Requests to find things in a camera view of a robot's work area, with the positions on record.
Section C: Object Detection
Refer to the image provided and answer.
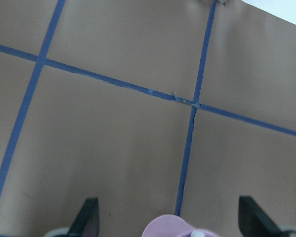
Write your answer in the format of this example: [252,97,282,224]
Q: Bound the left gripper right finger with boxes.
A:
[238,196,286,237]

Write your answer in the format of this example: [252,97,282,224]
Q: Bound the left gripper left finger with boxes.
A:
[66,197,99,237]

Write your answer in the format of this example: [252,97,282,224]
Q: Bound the purple marker pen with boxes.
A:
[190,230,205,237]

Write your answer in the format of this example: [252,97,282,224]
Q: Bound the pink mesh cup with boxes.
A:
[142,214,219,237]

